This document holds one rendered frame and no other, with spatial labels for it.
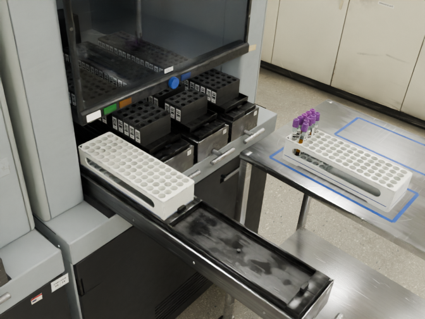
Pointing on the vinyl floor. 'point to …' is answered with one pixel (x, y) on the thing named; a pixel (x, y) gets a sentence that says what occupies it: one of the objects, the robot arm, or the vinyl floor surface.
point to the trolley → (415, 232)
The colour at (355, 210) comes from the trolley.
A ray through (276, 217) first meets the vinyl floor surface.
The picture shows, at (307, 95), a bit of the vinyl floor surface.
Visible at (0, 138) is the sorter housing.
